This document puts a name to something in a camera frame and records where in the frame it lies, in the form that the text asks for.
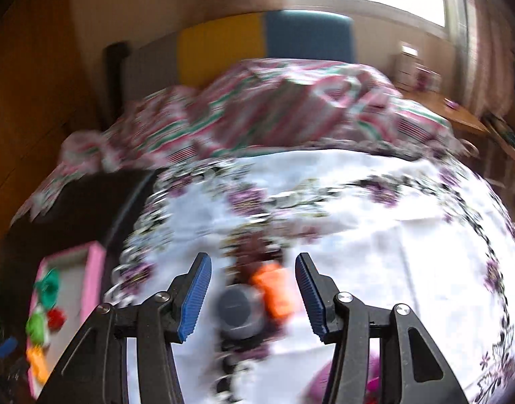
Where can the purple oval case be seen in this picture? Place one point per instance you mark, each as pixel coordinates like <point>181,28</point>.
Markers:
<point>320,385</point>

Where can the grey round container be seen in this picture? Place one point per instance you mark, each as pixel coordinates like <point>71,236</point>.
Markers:
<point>240,309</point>

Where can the wooden desk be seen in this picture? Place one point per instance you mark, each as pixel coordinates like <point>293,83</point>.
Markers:
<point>450,111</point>

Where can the small blue object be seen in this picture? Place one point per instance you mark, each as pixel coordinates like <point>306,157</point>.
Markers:
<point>5,347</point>

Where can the small red toy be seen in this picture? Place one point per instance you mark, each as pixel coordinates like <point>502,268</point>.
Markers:
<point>56,320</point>

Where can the orange block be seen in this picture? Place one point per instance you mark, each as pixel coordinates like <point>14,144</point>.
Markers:
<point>276,292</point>

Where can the grey yellow blue headboard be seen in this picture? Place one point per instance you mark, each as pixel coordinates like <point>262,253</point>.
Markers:
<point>223,46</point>

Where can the wooden wardrobe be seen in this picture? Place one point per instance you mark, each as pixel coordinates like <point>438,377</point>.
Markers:
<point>30,92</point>

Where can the white floral tablecloth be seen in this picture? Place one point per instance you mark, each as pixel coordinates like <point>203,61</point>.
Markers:
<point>366,240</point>

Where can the small green toy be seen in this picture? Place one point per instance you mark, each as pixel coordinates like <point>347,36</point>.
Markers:
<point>35,326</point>

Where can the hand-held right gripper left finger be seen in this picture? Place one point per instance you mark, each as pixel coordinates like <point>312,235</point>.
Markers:
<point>194,298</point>

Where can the low wooden table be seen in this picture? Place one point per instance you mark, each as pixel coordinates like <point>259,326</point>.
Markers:
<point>505,134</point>

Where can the green plastic cup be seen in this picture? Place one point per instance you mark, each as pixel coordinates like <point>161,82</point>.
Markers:
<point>49,288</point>

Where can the pink shallow box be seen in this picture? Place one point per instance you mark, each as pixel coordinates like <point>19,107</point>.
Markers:
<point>93,277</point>

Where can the dark brown trinket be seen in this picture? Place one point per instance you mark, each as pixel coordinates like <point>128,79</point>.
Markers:
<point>257,248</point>

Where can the pink printed carton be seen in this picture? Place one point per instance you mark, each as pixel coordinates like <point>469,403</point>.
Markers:
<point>427,78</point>

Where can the pink green striped blanket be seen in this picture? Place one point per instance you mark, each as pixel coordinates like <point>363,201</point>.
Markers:
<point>282,105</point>

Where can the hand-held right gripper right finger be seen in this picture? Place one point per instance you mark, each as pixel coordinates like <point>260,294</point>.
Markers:
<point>310,298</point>

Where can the orange toy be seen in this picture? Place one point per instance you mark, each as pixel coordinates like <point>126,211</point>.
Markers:
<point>38,362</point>

